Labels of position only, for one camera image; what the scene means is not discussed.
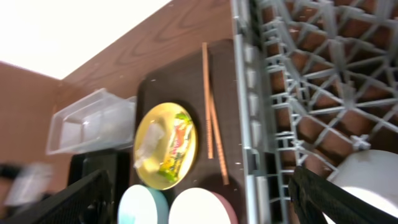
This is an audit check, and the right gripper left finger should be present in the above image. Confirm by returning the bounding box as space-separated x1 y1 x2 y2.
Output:
6 170 113 224

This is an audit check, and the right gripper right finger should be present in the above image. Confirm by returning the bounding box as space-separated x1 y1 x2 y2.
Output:
289 166 397 224

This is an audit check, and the white cup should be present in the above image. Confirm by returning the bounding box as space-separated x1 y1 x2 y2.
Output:
327 150 397 217

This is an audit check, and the white tissue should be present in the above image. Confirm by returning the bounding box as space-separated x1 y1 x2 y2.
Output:
134 121 165 169

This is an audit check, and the green snack wrapper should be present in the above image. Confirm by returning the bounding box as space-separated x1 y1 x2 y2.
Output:
158 112 193 182

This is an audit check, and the black waste tray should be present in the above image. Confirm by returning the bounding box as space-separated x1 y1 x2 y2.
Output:
67 149 131 223

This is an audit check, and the grey dishwasher rack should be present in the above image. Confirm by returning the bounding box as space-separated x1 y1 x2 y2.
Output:
231 0 397 223

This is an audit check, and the blue bowl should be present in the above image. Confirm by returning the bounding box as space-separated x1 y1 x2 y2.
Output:
117 184 169 224

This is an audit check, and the clear plastic bin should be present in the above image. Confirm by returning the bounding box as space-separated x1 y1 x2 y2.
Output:
46 88 136 155

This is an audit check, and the wooden chopstick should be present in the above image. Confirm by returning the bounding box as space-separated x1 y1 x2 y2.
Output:
210 92 229 185
201 42 213 159

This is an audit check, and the yellow plate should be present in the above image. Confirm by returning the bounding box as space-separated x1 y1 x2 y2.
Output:
133 102 198 190

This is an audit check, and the pink bowl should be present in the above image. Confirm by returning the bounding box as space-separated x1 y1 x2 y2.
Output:
168 187 239 224

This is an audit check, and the brown serving tray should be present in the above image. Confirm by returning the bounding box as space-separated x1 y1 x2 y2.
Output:
136 39 248 223

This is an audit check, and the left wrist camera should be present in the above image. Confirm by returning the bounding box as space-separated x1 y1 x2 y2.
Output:
4 163 53 207

